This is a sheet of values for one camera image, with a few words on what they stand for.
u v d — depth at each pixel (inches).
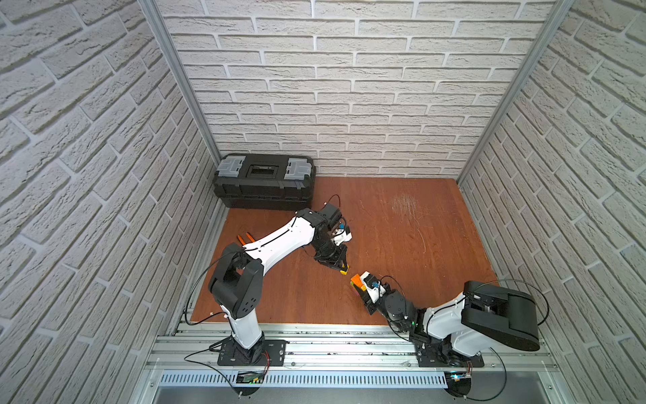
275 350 29.2
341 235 29.6
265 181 37.9
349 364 29.1
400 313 24.3
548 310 17.7
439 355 29.1
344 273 31.2
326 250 28.0
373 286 27.3
